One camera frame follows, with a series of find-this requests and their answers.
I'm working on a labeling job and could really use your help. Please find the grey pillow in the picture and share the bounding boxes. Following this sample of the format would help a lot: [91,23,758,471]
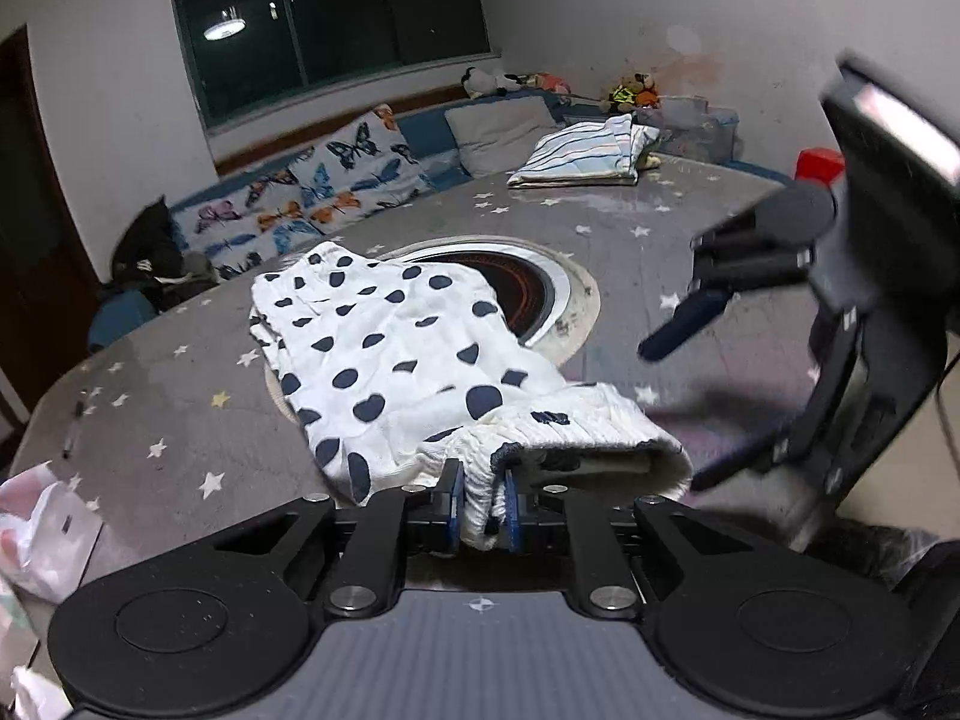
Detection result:
[444,95,561,178]

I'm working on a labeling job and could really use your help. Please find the white polka dot pants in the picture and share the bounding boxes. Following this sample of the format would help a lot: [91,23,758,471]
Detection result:
[250,240,692,548]

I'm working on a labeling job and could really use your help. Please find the blue chair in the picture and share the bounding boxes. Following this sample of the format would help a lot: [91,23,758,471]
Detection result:
[88,289,160,355]

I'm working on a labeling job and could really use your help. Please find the clear plastic storage box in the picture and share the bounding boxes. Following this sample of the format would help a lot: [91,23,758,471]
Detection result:
[637,95,740,164]

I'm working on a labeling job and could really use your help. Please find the round black induction cooker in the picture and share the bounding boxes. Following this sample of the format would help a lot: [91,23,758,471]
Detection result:
[375,236,601,368]

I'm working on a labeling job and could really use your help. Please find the black bag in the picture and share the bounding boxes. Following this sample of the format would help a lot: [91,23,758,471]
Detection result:
[111,196,190,295]

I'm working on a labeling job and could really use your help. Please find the red box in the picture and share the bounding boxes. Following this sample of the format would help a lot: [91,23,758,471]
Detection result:
[795,148,846,185]

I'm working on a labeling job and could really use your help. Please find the blue bench sofa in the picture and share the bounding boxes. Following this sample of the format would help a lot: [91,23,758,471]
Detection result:
[169,86,601,256]

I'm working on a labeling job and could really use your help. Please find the striped folded cloth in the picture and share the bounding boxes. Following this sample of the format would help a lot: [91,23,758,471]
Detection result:
[506,114,661,188]

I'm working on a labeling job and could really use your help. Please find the black and white plush toy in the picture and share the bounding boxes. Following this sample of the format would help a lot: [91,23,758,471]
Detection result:
[460,66,526,99]

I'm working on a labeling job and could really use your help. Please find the butterfly printed cushion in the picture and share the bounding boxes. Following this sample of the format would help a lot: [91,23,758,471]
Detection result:
[171,103,430,280]

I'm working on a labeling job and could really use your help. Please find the white plastic bag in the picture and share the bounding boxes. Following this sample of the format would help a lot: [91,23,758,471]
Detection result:
[0,460,104,605]

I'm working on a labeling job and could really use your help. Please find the dark wooden door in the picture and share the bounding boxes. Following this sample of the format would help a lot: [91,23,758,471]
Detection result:
[0,25,101,425]

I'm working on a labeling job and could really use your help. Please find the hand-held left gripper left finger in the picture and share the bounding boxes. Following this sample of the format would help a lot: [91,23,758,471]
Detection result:
[214,459,463,617]

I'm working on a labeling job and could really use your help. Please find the grey star-printed tablecloth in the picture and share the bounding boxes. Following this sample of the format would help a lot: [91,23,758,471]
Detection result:
[7,154,833,608]

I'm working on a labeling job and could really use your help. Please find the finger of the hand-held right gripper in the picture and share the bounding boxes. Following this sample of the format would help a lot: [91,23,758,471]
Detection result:
[637,186,838,361]
[688,422,812,496]

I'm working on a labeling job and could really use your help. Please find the dark glass window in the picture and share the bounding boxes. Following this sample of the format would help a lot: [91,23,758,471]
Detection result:
[166,0,500,137]

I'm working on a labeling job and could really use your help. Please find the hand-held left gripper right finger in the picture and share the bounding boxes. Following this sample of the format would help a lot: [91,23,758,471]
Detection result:
[505,465,752,620]

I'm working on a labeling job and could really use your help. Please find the brown and yellow plush toy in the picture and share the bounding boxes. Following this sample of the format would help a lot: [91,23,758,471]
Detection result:
[606,73,662,111]

